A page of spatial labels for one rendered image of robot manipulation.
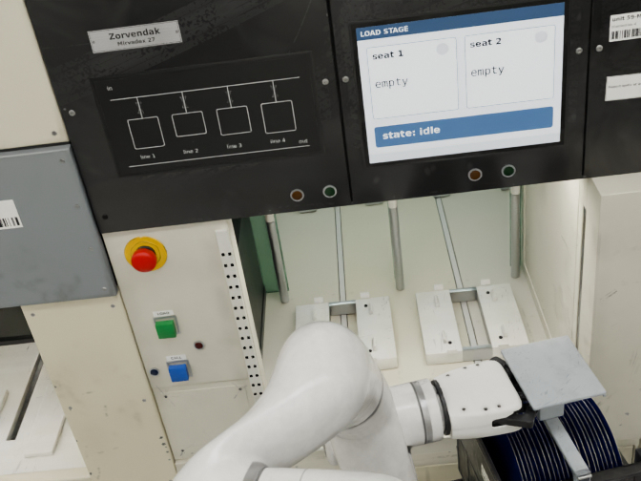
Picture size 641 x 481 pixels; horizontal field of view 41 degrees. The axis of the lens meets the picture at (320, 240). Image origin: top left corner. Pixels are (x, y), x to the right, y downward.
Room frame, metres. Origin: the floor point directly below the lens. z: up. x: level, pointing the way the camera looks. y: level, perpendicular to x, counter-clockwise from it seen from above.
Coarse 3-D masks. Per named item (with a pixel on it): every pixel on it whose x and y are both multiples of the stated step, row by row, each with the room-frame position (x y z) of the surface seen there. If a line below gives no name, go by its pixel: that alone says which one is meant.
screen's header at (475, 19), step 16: (464, 16) 1.11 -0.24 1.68; (480, 16) 1.11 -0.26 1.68; (496, 16) 1.11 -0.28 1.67; (512, 16) 1.11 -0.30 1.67; (528, 16) 1.11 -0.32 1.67; (544, 16) 1.11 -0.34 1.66; (368, 32) 1.12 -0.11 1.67; (384, 32) 1.12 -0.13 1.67; (400, 32) 1.12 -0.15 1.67; (416, 32) 1.12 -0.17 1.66
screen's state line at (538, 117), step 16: (512, 112) 1.11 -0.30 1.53; (528, 112) 1.11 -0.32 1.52; (544, 112) 1.11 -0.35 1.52; (384, 128) 1.12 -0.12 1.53; (400, 128) 1.12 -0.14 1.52; (416, 128) 1.12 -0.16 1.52; (432, 128) 1.12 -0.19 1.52; (448, 128) 1.11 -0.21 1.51; (464, 128) 1.11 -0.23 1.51; (480, 128) 1.11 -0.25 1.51; (496, 128) 1.11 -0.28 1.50; (512, 128) 1.11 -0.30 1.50; (528, 128) 1.11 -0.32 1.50; (384, 144) 1.12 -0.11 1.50; (400, 144) 1.12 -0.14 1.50
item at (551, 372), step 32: (512, 352) 0.89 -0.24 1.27; (544, 352) 0.88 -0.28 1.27; (576, 352) 0.87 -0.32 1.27; (544, 384) 0.82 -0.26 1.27; (576, 384) 0.81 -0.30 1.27; (544, 416) 0.82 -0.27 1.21; (480, 448) 0.82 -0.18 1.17; (640, 448) 0.77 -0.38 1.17; (480, 480) 0.82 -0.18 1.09; (576, 480) 0.72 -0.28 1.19; (608, 480) 0.73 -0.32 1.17; (640, 480) 0.74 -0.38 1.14
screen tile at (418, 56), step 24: (384, 48) 1.12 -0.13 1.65; (408, 48) 1.12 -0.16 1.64; (432, 48) 1.12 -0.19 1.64; (456, 48) 1.11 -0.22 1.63; (384, 72) 1.12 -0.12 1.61; (408, 72) 1.12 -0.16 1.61; (432, 72) 1.12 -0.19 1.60; (456, 72) 1.11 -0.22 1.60; (384, 96) 1.12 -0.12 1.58; (408, 96) 1.12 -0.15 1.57; (432, 96) 1.12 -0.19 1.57; (456, 96) 1.11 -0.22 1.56
